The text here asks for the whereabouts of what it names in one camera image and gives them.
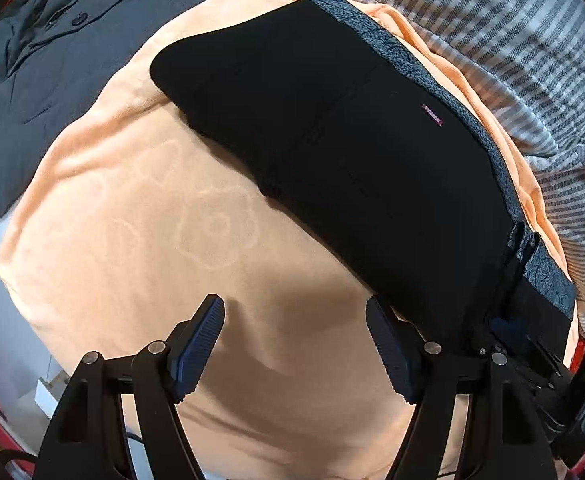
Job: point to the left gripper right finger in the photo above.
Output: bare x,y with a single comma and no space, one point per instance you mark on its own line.
473,416

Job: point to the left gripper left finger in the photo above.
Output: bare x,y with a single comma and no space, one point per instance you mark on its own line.
86,438

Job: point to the black pants with blue trim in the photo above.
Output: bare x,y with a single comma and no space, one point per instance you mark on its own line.
340,124

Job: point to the peach blanket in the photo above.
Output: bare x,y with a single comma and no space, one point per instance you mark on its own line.
132,218

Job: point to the grey striped duvet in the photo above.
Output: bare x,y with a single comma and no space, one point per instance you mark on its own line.
526,61

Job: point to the grey button shirt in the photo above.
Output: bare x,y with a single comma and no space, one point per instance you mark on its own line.
55,58

